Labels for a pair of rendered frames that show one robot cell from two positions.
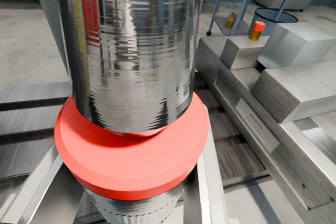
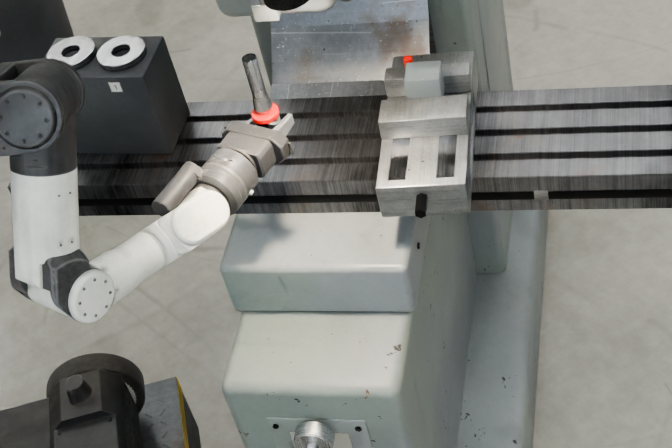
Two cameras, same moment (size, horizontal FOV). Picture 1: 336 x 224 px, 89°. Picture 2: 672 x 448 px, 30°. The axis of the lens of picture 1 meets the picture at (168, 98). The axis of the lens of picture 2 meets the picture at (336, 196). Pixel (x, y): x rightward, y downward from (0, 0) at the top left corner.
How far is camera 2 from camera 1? 2.04 m
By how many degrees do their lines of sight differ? 29
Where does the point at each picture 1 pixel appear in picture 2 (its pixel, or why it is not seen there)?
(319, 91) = (399, 117)
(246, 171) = (371, 178)
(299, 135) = (387, 146)
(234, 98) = not seen: hidden behind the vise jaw
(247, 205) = (389, 222)
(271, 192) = not seen: outside the picture
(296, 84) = (390, 111)
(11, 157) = not seen: hidden behind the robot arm
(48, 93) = (245, 110)
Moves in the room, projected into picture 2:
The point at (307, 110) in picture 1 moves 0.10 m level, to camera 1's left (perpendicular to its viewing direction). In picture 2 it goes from (395, 130) to (345, 118)
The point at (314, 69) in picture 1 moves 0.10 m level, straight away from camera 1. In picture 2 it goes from (423, 101) to (478, 82)
